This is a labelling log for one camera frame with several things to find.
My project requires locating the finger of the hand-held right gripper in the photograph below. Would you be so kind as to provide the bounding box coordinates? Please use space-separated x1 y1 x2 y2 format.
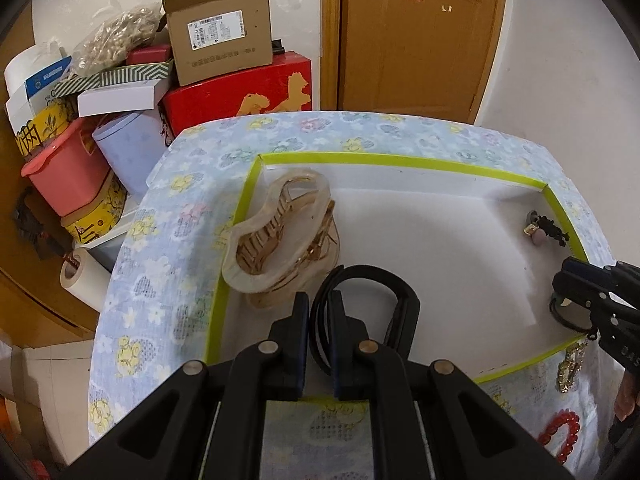
560 256 640 306
551 277 613 341

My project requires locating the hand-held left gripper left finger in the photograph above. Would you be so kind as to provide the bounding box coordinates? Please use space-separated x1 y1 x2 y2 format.
65 291 311 480

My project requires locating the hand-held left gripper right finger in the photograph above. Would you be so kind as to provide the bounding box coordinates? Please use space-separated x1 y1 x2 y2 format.
327 291 576 480

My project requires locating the gold rhinestone hair clip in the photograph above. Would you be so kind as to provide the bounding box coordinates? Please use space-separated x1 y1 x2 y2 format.
556 340 590 393

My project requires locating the red bead bracelet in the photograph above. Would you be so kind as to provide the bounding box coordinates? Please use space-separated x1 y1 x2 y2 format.
537 409 583 463

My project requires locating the white tray with yellow-green rim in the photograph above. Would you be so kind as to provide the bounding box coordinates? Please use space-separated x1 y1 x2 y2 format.
202 152 601 401

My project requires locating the person's right hand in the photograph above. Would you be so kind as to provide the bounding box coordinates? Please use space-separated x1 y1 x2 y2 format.
614 375 640 423

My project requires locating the beige hair claw clip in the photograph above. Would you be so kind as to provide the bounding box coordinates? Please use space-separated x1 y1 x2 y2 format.
221 169 343 310

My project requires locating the blue floral tablecloth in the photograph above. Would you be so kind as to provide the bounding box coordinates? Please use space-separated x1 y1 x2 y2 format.
87 110 621 480

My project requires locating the white storage box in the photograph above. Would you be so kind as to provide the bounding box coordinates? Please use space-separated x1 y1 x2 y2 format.
75 195 146 273

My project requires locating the yellow round tin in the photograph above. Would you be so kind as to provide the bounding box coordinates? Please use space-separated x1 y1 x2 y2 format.
60 170 128 243

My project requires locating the lavender plastic bin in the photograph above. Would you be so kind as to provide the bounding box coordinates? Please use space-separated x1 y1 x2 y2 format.
92 111 173 196

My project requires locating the red gift box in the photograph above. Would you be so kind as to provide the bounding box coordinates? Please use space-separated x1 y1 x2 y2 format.
159 51 313 138

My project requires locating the wooden door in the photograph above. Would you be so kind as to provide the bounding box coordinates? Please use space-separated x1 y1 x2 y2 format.
340 0 508 123

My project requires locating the pink plastic bin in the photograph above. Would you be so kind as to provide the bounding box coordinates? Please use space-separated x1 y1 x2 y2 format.
21 117 113 216

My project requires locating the dark brown bag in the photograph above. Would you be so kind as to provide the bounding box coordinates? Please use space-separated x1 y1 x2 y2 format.
12 187 73 261

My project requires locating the brown cardboard box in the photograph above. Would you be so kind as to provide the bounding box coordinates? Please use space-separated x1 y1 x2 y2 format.
161 0 275 87

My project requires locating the flat white box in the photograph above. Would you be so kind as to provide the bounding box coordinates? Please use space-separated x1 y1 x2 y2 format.
77 78 171 117

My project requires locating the green striped box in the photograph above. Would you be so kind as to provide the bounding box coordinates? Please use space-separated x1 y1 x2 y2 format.
52 57 175 98

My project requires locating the dark red box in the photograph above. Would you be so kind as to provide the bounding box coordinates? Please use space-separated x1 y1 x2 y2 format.
126 44 173 67

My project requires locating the yellow flower print box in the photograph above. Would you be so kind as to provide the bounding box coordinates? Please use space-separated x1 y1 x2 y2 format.
15 97 76 161

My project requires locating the clear bag of nuts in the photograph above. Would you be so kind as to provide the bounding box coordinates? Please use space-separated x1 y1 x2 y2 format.
71 7 162 78

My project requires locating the white and blue box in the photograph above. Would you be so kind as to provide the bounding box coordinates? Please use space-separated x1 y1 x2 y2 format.
6 56 73 126

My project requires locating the black bow beaded hair tie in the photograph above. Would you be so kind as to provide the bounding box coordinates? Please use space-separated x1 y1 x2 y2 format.
522 207 571 248

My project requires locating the wooden door frame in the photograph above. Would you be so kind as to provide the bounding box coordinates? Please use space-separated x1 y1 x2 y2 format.
320 0 346 111

